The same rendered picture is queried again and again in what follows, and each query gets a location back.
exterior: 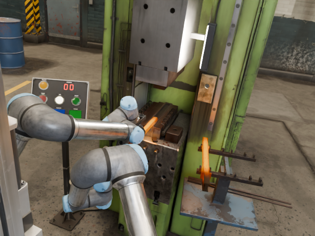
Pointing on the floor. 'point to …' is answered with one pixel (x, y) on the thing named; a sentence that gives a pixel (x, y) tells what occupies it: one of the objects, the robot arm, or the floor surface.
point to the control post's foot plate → (65, 224)
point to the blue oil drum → (11, 43)
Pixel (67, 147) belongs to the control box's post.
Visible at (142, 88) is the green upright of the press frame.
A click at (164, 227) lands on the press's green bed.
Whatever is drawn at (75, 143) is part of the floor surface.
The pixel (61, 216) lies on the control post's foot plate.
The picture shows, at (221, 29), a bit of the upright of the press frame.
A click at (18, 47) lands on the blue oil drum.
